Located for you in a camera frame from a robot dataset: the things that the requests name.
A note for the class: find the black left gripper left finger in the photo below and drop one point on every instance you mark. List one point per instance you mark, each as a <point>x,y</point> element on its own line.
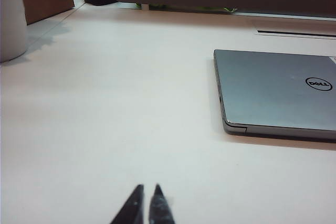
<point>131,208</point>

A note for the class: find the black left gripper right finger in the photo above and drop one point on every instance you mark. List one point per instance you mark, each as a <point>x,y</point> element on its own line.
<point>160,208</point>

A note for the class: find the grey Dell laptop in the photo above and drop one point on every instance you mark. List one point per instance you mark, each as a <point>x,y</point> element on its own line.
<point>267,87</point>

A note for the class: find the white divider support foot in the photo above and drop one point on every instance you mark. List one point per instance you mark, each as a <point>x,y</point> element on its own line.
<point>145,6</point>

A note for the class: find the white plant pot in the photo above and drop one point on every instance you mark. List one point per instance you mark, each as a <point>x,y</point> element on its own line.
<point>11,19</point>

